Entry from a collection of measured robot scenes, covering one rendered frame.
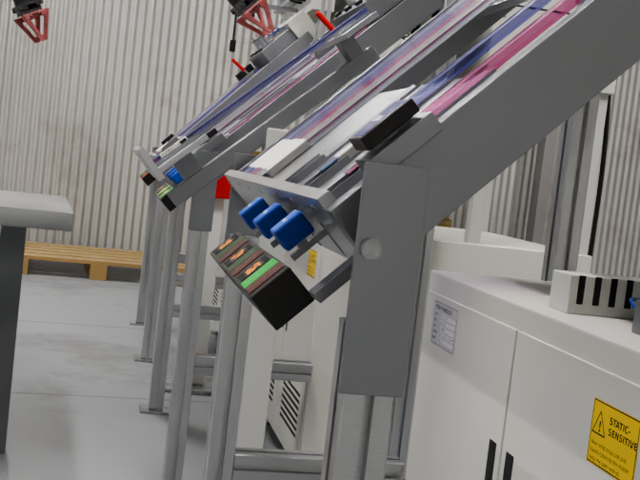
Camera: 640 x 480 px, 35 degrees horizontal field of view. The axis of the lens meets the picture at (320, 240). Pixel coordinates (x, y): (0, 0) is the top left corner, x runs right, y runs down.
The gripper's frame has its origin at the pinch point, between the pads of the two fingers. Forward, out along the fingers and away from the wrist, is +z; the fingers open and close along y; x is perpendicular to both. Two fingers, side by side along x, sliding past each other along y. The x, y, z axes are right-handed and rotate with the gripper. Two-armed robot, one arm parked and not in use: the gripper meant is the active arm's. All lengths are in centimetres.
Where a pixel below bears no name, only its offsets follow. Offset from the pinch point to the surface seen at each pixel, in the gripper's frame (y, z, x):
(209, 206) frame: -25.7, 20.3, 37.7
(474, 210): -20, 61, -8
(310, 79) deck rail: -20.9, 13.8, 2.7
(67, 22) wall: 412, -76, 22
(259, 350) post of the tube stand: -52, 45, 49
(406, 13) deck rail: -20.6, 16.1, -23.2
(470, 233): -20, 64, -4
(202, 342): 83, 64, 65
